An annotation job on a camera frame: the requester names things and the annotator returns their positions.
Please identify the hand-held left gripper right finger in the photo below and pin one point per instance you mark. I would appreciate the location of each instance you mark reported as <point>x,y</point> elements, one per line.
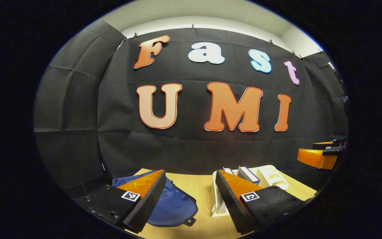
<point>230,205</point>

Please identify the white bookshelf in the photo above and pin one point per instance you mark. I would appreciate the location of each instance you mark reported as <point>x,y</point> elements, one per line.
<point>272,176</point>

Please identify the blue cover book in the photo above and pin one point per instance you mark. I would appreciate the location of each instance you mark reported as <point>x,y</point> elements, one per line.
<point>245,174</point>

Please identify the white portrait cover book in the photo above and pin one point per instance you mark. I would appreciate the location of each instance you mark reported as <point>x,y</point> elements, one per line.
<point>228,171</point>

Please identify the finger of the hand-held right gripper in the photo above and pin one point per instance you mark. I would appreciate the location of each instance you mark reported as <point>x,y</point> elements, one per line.
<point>330,144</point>
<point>315,157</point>

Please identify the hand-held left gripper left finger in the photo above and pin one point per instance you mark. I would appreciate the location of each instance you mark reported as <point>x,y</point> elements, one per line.
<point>148,205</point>

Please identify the blue schoolbag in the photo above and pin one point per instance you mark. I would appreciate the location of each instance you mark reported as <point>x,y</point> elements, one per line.
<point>174,205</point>

